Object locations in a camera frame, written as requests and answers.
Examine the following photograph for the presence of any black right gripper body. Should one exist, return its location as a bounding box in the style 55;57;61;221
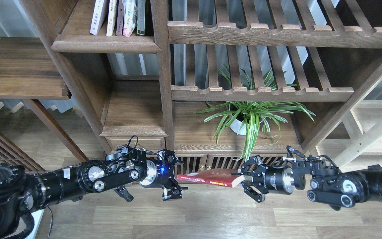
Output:
259;165;306;195

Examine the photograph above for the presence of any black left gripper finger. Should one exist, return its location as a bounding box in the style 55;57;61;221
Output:
156;150;184;166
162;185;188;201

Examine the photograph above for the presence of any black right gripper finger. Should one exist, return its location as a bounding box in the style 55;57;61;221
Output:
231;155;267;181
242;180;265;203

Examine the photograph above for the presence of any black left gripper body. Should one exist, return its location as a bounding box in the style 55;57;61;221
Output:
140;158;178;190

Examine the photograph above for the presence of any red book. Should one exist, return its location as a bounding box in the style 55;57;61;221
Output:
176;169;248;188

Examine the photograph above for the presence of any yellow green cover book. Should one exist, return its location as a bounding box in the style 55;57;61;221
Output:
106;0;119;36

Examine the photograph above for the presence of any white pale purple book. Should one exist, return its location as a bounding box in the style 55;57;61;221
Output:
90;0;109;36

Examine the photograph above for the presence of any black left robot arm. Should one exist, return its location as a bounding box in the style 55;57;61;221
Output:
0;145;184;239

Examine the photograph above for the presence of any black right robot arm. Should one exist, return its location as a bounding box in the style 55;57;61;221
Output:
236;146;382;210

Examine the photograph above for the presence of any light wooden shelf unit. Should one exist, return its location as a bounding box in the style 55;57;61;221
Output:
317;68;382;170

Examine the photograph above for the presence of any white plant pot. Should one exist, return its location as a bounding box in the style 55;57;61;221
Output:
229;114;250;135

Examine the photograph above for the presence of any green spider plant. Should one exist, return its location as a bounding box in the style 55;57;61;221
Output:
197;101;316;161

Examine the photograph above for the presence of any dark wooden bookshelf cabinet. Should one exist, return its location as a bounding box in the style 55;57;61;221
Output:
20;0;382;170

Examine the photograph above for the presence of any white metal leg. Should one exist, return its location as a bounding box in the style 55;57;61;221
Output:
13;210;44;239

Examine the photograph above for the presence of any mauve upright book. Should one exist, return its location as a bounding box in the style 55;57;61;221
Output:
115;0;124;36

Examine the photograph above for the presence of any dark green upright book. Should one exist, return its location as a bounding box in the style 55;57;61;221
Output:
137;0;147;36

